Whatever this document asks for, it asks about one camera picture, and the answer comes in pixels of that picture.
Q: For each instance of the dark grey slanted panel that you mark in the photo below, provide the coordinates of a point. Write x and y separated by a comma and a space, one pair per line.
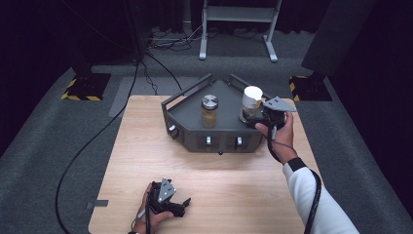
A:
337, 35

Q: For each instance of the black metal tray base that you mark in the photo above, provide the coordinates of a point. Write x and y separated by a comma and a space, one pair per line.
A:
191, 113

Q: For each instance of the grey tape strip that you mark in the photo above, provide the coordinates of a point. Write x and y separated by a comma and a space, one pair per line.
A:
97, 204

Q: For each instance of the glass jar with white lid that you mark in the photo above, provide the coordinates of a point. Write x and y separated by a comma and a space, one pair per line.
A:
252, 96

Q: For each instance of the glass jar with silver lid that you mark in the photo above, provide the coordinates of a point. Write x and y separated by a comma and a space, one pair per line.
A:
209, 118

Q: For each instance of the person's left hand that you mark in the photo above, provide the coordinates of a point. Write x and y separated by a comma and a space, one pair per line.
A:
152, 219

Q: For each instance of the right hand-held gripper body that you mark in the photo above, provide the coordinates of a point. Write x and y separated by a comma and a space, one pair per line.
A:
276, 107

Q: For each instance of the grey metal stand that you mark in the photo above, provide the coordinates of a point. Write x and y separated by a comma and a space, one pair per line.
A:
240, 14

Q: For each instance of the black base with yellow stripes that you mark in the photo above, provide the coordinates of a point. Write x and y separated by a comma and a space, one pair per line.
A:
310, 88
87, 87

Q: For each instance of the black pole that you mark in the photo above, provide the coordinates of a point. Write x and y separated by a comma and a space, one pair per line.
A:
134, 29

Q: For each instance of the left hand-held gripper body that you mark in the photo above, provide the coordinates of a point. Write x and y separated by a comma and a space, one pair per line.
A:
164, 195

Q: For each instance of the person's right hand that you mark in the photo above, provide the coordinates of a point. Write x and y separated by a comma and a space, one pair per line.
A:
283, 138

